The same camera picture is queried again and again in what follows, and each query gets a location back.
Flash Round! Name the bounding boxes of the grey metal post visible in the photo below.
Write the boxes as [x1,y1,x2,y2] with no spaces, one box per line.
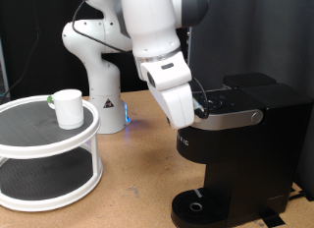
[0,37,10,98]

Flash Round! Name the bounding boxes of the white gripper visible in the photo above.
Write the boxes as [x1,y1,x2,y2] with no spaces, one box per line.
[148,81,196,131]

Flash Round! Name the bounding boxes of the black Keurig power cord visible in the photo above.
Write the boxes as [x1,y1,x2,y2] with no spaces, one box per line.
[288,188,314,202]

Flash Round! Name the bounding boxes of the perforated metal frame post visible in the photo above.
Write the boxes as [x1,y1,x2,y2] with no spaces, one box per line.
[184,25,194,86]

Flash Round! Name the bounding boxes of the silver Keurig lid handle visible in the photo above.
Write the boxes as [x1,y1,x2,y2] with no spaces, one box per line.
[190,109,265,132]

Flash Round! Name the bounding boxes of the white ceramic mug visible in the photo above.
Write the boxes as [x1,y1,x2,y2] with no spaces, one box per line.
[47,88,85,131]

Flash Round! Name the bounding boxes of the white two-tier turntable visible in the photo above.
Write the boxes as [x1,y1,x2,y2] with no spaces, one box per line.
[0,94,104,212]

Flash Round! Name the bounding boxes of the black Keurig coffee machine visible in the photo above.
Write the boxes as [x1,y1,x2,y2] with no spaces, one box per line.
[170,72,314,228]

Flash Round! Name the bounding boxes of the thin black hanging cable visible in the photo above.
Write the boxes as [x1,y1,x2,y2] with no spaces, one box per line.
[0,0,42,101]

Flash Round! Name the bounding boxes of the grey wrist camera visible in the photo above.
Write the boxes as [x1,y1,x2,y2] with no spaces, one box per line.
[192,98,210,121]

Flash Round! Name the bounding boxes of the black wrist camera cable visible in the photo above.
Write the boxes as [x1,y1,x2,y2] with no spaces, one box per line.
[72,0,210,120]

